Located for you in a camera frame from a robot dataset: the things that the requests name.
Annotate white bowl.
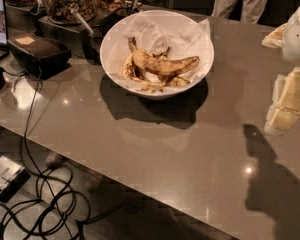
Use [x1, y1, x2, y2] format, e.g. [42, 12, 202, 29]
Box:
[100, 10, 214, 100]

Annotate glass jar of nuts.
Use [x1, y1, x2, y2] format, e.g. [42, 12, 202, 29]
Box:
[41, 0, 96, 25]

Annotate ripe spotted banana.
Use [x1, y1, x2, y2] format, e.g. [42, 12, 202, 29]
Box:
[128, 37, 200, 76]

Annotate white scoop handle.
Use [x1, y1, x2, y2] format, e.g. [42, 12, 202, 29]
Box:
[70, 8, 94, 37]

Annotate black tray with snacks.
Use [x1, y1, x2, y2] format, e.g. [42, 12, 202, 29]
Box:
[94, 0, 141, 26]

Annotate banana peel in bowl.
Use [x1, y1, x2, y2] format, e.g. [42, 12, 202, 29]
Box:
[122, 55, 190, 93]

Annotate black pouch case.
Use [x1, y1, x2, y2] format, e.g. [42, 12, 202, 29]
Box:
[8, 31, 72, 80]

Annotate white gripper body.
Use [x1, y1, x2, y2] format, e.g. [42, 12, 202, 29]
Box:
[282, 6, 300, 66]

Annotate black cables on floor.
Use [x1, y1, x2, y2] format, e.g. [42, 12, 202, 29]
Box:
[0, 68, 131, 240]

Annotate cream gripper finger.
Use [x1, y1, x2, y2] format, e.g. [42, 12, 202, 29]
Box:
[262, 23, 286, 48]
[264, 67, 300, 136]

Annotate grey box on floor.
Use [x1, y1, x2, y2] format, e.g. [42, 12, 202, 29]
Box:
[0, 156, 30, 203]

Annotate white paper napkin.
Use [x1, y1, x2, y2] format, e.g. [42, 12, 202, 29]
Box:
[100, 10, 214, 81]

